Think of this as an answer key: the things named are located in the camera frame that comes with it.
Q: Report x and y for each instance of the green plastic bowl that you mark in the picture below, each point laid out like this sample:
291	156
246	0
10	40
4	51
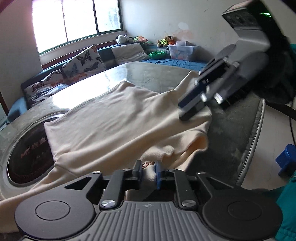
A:
156	55

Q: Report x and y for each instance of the upright butterfly print pillow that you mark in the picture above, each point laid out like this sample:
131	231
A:
83	65

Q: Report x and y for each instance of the plain grey cushion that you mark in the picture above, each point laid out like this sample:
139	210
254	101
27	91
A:
129	53

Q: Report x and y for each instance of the teal jacket sleeve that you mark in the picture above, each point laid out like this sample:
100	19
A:
287	202

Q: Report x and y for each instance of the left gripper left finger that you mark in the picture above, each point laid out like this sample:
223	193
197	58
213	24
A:
120	182

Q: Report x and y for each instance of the colourful plush toys pile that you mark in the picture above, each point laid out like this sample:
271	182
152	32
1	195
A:
166	41

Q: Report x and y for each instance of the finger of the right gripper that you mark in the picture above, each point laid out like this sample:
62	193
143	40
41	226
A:
214	70
190	105

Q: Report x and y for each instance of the large window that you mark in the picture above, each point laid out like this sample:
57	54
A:
57	23

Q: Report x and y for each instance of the flat butterfly print pillow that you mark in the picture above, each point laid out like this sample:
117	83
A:
45	88

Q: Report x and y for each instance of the cream knit garment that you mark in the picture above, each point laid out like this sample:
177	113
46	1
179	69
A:
113	131

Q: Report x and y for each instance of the clear plastic storage box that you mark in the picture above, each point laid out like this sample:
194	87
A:
184	51

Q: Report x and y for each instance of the blue corner sofa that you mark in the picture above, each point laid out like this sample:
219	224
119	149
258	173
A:
115	64

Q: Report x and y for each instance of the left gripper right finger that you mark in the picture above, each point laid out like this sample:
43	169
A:
175	182

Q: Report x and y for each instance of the blue plastic stool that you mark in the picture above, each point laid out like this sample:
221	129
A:
286	161

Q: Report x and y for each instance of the round black induction cooktop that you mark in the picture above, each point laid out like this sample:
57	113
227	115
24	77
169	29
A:
31	157

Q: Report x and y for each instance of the black white plush toy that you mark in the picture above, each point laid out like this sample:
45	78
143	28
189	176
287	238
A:
123	39

